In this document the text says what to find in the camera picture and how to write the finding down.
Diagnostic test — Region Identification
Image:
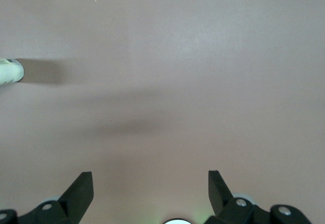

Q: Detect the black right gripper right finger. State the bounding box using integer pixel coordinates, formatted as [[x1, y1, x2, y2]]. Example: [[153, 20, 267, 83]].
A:
[[204, 169, 313, 224]]

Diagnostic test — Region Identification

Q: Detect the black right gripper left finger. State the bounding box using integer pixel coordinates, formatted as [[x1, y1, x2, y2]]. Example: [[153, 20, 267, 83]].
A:
[[0, 171, 94, 224]]

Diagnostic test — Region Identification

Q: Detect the clear labelled tennis ball can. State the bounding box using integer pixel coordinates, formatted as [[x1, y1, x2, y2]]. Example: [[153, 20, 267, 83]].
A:
[[0, 58, 25, 85]]

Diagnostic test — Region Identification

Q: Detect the brown table mat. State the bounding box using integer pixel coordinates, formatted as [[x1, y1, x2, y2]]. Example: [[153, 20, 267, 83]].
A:
[[0, 0, 325, 224]]

